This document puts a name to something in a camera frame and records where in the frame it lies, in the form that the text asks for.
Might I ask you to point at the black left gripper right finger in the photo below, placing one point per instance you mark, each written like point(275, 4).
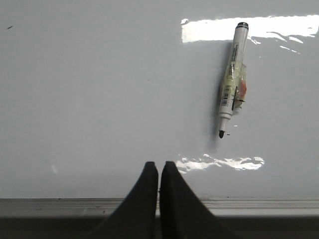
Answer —
point(182, 215)

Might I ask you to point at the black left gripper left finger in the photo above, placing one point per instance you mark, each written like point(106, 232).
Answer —
point(135, 217)

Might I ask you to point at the white whiteboard marker with tape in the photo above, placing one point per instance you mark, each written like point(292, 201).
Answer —
point(233, 86)

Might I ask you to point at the white whiteboard with aluminium frame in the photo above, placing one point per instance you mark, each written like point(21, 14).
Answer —
point(90, 90)

